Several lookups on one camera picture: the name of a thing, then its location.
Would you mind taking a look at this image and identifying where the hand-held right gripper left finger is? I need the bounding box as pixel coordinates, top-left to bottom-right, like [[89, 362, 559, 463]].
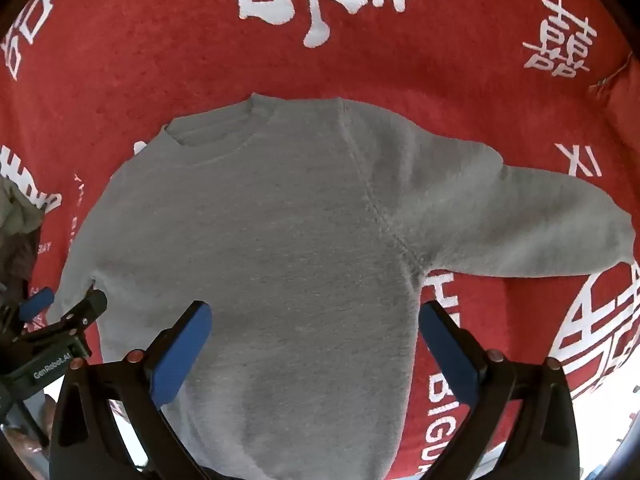
[[49, 300, 221, 480]]

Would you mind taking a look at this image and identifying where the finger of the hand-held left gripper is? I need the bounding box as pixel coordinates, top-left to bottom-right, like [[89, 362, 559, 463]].
[[15, 286, 56, 323], [20, 285, 109, 356]]

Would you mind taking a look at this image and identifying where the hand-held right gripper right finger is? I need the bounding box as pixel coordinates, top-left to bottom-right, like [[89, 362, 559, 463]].
[[417, 300, 581, 480]]

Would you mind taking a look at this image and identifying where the grey sweater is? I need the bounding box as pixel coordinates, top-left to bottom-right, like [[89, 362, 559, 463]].
[[47, 92, 637, 480]]

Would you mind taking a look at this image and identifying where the dark cloth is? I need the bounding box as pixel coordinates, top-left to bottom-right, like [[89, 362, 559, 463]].
[[0, 230, 38, 301]]

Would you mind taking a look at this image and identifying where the olive cloth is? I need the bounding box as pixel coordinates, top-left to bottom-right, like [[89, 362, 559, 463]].
[[0, 177, 46, 241]]

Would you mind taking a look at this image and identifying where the red printed blanket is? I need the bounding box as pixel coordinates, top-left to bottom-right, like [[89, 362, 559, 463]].
[[0, 0, 640, 480]]

